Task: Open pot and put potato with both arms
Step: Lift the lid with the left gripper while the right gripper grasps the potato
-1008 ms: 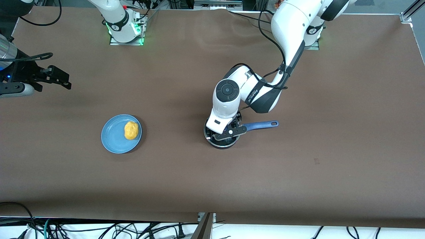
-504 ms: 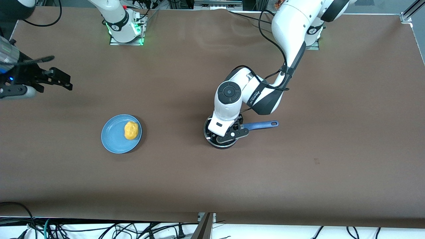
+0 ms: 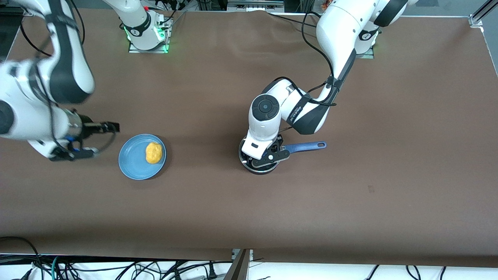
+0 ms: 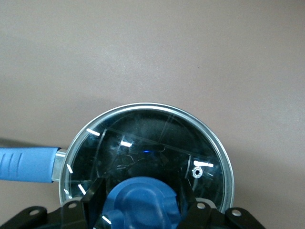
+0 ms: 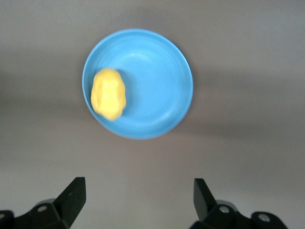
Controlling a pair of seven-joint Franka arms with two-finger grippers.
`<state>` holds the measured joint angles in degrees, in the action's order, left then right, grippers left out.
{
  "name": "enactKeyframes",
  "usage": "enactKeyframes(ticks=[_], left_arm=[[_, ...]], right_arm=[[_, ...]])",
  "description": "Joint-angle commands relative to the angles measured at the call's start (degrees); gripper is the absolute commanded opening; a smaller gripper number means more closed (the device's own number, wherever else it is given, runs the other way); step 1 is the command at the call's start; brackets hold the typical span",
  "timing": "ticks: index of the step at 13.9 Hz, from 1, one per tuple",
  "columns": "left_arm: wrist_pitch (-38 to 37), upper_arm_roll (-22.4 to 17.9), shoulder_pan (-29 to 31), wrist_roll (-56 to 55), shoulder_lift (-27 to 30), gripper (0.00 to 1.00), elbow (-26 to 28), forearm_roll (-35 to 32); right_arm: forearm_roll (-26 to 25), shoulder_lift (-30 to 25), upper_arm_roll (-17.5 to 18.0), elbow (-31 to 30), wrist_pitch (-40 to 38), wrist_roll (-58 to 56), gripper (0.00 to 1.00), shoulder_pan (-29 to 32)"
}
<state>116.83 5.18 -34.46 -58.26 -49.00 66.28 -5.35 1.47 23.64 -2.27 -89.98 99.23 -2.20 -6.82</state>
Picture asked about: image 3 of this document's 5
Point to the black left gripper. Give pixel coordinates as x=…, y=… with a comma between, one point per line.
x=280, y=140

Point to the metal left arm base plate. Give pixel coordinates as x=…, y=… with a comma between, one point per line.
x=369, y=55

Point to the black power plug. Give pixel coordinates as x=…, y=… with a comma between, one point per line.
x=212, y=270

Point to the aluminium frame profile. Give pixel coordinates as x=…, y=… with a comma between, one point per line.
x=480, y=13

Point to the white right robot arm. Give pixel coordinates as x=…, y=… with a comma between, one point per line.
x=62, y=74

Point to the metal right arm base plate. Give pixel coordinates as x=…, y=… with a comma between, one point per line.
x=161, y=42

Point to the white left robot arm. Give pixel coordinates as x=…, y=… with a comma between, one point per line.
x=342, y=35

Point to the blue round plate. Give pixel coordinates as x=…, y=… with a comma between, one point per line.
x=134, y=159

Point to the yellow potato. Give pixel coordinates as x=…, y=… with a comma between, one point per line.
x=153, y=153

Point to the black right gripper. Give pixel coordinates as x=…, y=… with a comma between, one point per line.
x=92, y=127

